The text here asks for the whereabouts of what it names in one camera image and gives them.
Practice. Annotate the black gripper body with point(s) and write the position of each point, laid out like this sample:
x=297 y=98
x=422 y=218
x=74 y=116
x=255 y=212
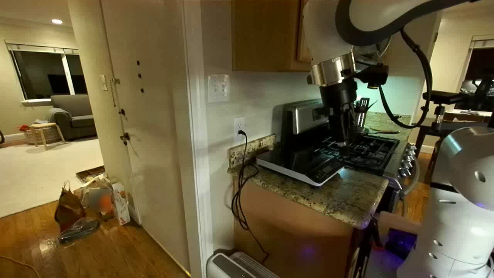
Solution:
x=338 y=101

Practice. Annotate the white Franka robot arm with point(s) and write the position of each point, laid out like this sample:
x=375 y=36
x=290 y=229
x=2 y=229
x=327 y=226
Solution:
x=329 y=36

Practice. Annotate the round ceiling light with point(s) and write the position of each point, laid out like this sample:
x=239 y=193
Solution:
x=56 y=20

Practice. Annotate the stainless steel gas stove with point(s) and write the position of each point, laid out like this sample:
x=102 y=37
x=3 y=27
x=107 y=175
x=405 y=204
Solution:
x=303 y=121

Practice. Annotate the portable induction cooktop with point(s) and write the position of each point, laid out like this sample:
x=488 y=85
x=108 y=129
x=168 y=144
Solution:
x=303 y=167

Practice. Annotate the granite countertop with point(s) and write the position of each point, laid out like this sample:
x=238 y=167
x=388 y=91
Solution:
x=253 y=149

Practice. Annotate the black tripod stand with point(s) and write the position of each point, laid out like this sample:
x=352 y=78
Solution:
x=443 y=98

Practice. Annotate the wooden base cabinet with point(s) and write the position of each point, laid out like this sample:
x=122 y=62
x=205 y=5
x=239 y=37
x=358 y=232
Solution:
x=293 y=237

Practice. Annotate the purple lit box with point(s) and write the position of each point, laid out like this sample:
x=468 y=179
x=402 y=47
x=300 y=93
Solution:
x=397 y=241

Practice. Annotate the window with white blind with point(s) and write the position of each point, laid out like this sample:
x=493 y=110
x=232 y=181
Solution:
x=480 y=62

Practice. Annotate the white air purifier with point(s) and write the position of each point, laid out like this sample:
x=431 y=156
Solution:
x=236 y=264

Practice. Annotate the white door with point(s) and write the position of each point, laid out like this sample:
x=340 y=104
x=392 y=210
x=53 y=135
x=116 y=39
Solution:
x=148 y=129

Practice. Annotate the white carton bag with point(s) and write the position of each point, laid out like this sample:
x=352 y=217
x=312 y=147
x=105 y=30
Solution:
x=121 y=203

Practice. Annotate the orange toy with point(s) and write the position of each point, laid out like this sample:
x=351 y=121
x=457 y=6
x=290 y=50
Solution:
x=105 y=203

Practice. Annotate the grey sofa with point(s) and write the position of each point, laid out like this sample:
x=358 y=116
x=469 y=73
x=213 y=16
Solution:
x=74 y=116

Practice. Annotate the dark flat bag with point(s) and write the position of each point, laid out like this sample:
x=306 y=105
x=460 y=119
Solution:
x=79 y=230

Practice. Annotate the brown paper bag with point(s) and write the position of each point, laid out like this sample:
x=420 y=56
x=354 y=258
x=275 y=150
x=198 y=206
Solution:
x=68 y=209

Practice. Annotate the small wooden side table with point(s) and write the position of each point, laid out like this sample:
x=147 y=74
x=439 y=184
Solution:
x=43 y=130

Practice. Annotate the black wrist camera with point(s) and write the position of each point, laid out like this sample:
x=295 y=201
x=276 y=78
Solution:
x=372 y=74

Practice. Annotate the wooden wall cabinet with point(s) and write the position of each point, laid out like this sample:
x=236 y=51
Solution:
x=267 y=36

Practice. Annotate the white wall outlet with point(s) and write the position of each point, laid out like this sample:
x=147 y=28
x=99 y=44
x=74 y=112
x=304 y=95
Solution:
x=239 y=129

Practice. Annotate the white light switch plate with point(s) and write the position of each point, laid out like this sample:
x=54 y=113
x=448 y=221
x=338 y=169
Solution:
x=218 y=87

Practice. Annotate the white door frame trim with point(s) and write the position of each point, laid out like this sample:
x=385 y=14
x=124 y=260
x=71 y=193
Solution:
x=198 y=155

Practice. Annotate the small white wall switch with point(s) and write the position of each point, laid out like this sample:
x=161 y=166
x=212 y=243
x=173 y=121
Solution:
x=104 y=82

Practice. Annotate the dark window with white frame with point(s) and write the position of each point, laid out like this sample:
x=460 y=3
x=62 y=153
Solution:
x=48 y=71

